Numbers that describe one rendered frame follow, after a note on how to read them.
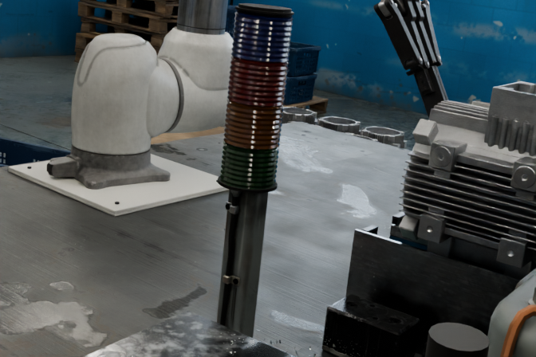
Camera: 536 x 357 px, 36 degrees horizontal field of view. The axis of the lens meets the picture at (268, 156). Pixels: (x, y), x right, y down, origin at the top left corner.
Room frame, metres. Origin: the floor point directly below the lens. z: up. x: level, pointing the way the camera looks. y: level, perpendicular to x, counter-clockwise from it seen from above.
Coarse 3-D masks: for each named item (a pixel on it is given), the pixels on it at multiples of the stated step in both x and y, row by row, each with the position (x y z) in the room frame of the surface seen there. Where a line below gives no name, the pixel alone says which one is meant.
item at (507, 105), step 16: (496, 96) 0.96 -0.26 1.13; (512, 96) 0.95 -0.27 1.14; (528, 96) 0.94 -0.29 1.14; (496, 112) 0.95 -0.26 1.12; (512, 112) 0.94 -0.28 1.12; (528, 112) 0.93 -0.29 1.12; (496, 128) 0.95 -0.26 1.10; (512, 128) 0.94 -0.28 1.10; (528, 128) 0.93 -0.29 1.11; (496, 144) 0.95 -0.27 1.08; (512, 144) 0.94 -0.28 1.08; (528, 144) 0.93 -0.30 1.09
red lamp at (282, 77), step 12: (240, 60) 0.82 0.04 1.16; (240, 72) 0.82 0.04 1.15; (252, 72) 0.81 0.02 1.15; (264, 72) 0.81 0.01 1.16; (276, 72) 0.82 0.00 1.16; (240, 84) 0.82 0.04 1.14; (252, 84) 0.81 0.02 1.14; (264, 84) 0.81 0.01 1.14; (276, 84) 0.82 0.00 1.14; (228, 96) 0.83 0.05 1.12; (240, 96) 0.82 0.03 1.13; (252, 96) 0.81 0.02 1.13; (264, 96) 0.81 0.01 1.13; (276, 96) 0.82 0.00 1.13
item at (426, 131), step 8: (424, 120) 0.99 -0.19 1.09; (416, 128) 0.98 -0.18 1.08; (424, 128) 0.98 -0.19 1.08; (432, 128) 0.98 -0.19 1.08; (416, 136) 0.98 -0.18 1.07; (424, 136) 0.97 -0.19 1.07; (432, 136) 0.98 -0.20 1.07; (424, 144) 0.98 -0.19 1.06; (408, 216) 0.99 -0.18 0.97; (400, 224) 0.98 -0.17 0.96; (408, 224) 0.98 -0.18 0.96; (416, 224) 0.98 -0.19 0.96; (408, 232) 0.98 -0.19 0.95; (416, 232) 0.98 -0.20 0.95; (416, 240) 0.98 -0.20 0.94
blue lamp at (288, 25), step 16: (240, 16) 0.82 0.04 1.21; (256, 16) 0.81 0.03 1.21; (240, 32) 0.82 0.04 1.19; (256, 32) 0.81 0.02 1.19; (272, 32) 0.82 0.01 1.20; (288, 32) 0.83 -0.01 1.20; (240, 48) 0.82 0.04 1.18; (256, 48) 0.81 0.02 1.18; (272, 48) 0.82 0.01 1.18; (288, 48) 0.83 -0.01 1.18
